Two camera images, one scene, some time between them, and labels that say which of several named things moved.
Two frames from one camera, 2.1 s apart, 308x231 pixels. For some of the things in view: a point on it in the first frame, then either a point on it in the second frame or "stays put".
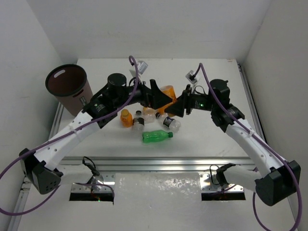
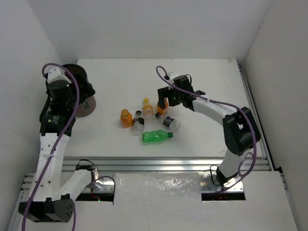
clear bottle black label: (138, 123) stays put
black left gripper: (148, 96) -> (84, 88)
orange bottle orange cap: (160, 110) stays put
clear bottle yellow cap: (148, 114) stays put
